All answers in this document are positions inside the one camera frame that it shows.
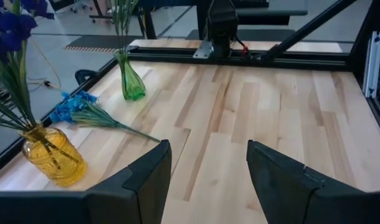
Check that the black diagonal rig strut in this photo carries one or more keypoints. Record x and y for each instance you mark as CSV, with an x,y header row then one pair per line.
x,y
308,28

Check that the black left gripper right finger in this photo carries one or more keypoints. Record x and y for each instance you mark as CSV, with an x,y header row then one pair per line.
x,y
289,196

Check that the grey desk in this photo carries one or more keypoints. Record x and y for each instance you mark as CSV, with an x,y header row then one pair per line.
x,y
271,12

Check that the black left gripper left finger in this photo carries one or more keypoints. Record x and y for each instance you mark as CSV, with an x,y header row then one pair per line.
x,y
137,199

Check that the blue artificial flower bunch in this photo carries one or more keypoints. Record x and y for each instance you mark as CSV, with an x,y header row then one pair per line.
x,y
71,105

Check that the pink artificial flower bunch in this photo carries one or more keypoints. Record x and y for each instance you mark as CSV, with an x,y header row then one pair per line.
x,y
123,18

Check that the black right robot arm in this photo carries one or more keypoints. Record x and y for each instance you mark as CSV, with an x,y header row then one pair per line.
x,y
222,25

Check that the green glass vase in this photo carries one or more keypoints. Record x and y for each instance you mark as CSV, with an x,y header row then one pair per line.
x,y
132,87

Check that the silver mounting bracket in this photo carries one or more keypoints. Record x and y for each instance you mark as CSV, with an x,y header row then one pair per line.
x,y
204,51

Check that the yellow glass vase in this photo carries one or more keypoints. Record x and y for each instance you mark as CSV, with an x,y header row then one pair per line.
x,y
62,168

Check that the black rig post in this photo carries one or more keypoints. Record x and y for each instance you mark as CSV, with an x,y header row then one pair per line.
x,y
372,15

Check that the silver aluminium extrusion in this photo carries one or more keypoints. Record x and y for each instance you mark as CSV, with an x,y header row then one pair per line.
x,y
373,68

